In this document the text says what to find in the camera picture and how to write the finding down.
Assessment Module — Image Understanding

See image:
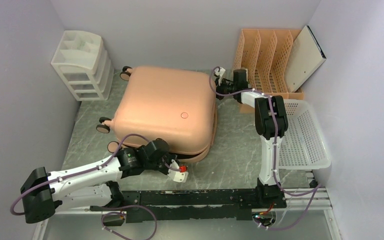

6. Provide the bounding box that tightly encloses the white plastic mesh basket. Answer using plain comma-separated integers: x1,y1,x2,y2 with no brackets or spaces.
277,99,331,170

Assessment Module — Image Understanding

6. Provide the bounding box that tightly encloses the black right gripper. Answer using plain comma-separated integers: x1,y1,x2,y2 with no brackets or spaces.
206,76,236,101

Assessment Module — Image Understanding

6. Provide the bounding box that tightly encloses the white flat board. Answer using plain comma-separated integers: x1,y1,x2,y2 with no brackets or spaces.
284,25,327,93

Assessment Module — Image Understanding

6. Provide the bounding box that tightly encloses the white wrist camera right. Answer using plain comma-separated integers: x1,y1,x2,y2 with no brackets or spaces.
212,66,226,78

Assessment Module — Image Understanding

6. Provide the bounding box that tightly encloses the black suitcase wheel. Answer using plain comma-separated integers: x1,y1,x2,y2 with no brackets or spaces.
119,66,134,81
95,117,112,134

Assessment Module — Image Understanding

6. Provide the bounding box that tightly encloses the orange plastic file rack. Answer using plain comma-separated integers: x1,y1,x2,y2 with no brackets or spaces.
232,28,305,100

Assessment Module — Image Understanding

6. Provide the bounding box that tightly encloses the pink hard-shell suitcase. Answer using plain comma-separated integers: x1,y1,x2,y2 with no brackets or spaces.
109,66,217,163

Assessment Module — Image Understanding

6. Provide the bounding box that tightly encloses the white plastic drawer organizer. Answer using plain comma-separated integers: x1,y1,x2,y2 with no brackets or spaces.
50,30,115,102

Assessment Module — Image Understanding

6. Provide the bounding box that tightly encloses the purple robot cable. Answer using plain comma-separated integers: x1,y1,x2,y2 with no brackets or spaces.
9,132,180,240

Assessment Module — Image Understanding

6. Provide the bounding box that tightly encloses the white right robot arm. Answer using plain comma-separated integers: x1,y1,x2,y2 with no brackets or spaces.
209,66,289,208

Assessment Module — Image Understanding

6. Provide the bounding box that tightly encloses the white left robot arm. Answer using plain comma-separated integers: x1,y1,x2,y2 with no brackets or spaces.
20,138,188,224

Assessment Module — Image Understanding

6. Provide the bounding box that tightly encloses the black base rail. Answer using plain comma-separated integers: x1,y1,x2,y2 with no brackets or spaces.
89,188,287,223

